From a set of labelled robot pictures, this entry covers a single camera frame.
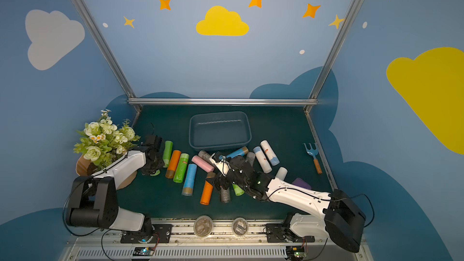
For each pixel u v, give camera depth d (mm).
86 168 794
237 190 840
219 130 1085
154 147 732
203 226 717
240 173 572
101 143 703
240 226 718
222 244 731
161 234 747
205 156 937
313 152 986
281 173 880
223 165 638
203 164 931
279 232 750
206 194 836
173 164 928
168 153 954
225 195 820
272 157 954
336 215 408
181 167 906
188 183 861
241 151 969
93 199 929
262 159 934
